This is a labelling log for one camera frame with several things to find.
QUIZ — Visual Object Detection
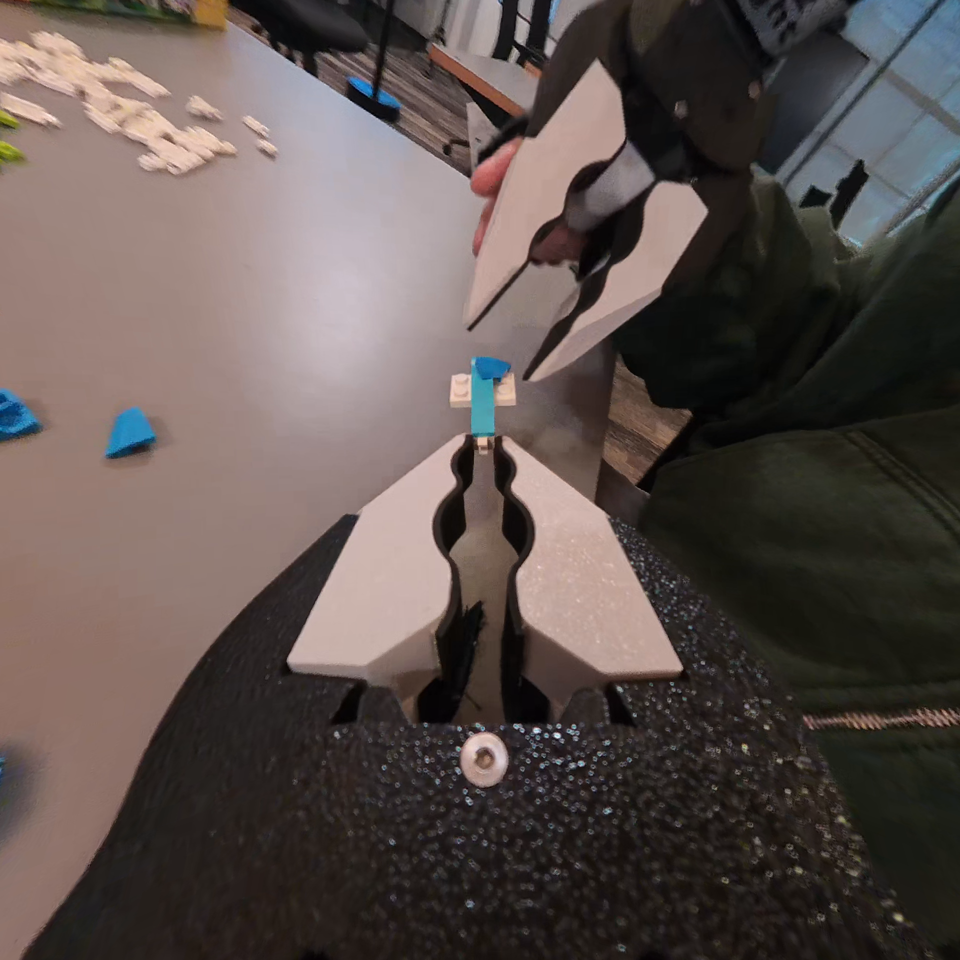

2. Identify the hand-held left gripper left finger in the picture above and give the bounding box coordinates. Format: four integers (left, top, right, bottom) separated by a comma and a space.
285, 432, 475, 723

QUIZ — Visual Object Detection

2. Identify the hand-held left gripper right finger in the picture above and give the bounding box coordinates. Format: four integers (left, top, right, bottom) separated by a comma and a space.
495, 435, 685, 710

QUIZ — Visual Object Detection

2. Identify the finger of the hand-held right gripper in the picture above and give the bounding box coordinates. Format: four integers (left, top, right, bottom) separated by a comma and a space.
461, 58, 630, 333
521, 180, 711, 384

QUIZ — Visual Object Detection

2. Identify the small blue lego assembly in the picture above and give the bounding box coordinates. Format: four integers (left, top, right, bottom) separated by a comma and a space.
448, 356, 520, 456

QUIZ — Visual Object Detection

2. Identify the person's right forearm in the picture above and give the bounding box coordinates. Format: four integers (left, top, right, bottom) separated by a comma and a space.
615, 176, 856, 410

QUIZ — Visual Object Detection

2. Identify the blue lego slope piece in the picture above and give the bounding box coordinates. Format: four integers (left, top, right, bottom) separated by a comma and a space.
104, 406, 159, 461

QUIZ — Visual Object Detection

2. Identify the pile of white lego pieces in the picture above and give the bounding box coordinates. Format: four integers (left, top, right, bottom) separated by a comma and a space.
0, 30, 280, 178

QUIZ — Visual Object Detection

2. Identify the pile of blue lego bricks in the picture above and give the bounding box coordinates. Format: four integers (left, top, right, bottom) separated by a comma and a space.
0, 387, 44, 443

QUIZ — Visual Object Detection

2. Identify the person's right hand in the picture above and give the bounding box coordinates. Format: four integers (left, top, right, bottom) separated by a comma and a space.
471, 137, 525, 258

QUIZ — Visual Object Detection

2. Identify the small wooden-edged table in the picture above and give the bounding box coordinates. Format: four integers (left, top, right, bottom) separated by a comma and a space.
427, 41, 545, 115

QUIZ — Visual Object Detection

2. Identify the black stand with blue base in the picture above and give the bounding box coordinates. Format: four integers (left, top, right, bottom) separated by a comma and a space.
345, 0, 406, 126

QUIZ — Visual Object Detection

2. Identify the person's green jacket torso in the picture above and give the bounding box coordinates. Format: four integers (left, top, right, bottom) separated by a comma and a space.
637, 172, 960, 960

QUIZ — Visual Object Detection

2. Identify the black office chair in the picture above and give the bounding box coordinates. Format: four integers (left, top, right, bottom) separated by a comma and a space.
232, 0, 370, 76

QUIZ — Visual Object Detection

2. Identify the colourful cardboard box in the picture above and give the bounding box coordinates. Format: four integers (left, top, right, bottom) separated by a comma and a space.
0, 0, 230, 32

